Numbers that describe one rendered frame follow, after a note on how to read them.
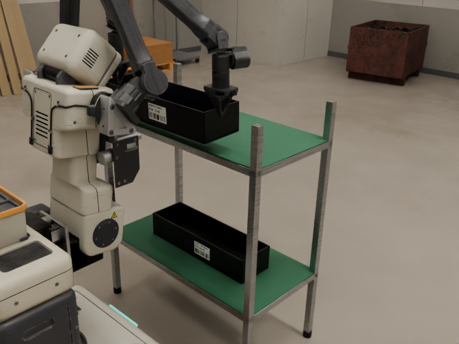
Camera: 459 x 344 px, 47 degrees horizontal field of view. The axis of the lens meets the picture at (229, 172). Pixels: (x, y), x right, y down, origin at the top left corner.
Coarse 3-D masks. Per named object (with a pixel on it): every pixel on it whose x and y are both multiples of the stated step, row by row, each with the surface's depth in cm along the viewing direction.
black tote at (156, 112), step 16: (112, 80) 209; (128, 80) 214; (160, 96) 210; (176, 96) 203; (192, 96) 196; (208, 96) 190; (144, 112) 192; (160, 112) 186; (176, 112) 179; (192, 112) 174; (208, 112) 172; (176, 128) 182; (192, 128) 176; (208, 128) 174; (224, 128) 180
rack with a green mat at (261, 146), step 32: (160, 128) 209; (256, 128) 167; (288, 128) 212; (224, 160) 182; (256, 160) 171; (288, 160) 184; (320, 160) 206; (256, 192) 176; (320, 192) 210; (128, 224) 259; (256, 224) 181; (320, 224) 215; (160, 256) 233; (192, 256) 234; (256, 256) 187; (192, 288) 216; (224, 288) 213; (256, 288) 213; (288, 288) 214
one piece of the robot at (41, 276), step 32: (32, 224) 166; (0, 256) 148; (32, 256) 148; (64, 256) 149; (0, 288) 136; (32, 288) 143; (64, 288) 151; (0, 320) 138; (32, 320) 146; (64, 320) 154
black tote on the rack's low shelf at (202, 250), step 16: (176, 208) 257; (192, 208) 252; (160, 224) 245; (176, 224) 258; (192, 224) 256; (208, 224) 247; (224, 224) 239; (176, 240) 239; (192, 240) 231; (208, 240) 244; (224, 240) 242; (240, 240) 234; (208, 256) 226; (224, 256) 218; (240, 256) 233; (224, 272) 221; (240, 272) 214; (256, 272) 221
